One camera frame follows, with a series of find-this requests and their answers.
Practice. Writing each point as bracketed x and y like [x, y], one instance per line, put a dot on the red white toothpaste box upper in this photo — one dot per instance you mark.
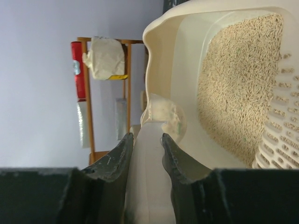
[76, 50]

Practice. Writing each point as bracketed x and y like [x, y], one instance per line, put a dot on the cream plastic litter box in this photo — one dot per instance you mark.
[223, 79]

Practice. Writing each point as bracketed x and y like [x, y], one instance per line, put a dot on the clear plastic scoop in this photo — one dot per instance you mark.
[148, 191]

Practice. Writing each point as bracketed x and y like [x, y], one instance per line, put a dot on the orange wooden tray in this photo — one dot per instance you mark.
[100, 99]

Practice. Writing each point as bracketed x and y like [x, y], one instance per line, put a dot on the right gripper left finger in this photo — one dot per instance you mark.
[94, 195]

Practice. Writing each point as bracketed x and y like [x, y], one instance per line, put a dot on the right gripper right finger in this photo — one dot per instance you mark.
[229, 196]

